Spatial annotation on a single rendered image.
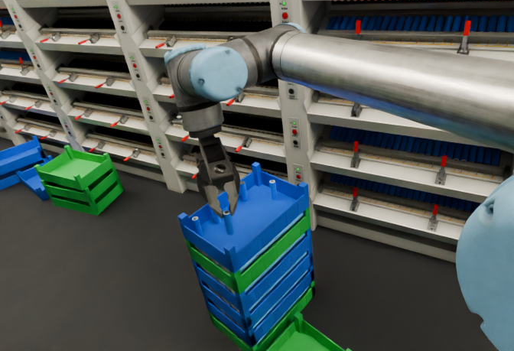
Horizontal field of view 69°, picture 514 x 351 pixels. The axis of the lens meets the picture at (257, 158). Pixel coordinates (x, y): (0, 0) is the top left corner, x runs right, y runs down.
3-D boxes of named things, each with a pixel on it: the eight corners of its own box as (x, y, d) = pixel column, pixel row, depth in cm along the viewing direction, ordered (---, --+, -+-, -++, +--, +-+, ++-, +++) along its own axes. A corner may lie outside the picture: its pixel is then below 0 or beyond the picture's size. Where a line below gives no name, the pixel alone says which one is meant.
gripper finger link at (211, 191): (220, 209, 90) (214, 173, 88) (224, 219, 85) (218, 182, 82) (207, 212, 90) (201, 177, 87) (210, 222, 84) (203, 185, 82)
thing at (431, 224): (491, 254, 120) (499, 235, 109) (313, 209, 148) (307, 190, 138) (498, 200, 129) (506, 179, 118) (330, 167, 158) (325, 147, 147)
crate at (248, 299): (244, 314, 98) (239, 295, 94) (196, 276, 111) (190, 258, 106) (312, 245, 115) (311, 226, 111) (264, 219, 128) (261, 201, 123)
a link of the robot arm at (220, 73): (251, 34, 63) (222, 40, 74) (188, 54, 59) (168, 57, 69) (265, 88, 66) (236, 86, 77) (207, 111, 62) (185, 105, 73)
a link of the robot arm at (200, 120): (222, 104, 76) (176, 115, 74) (228, 127, 78) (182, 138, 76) (216, 99, 84) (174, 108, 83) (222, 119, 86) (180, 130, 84)
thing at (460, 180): (505, 208, 109) (515, 183, 99) (311, 168, 138) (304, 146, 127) (512, 153, 118) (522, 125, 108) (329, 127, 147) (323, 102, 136)
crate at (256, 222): (234, 274, 89) (229, 251, 85) (183, 238, 102) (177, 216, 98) (310, 206, 106) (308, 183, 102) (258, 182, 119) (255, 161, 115)
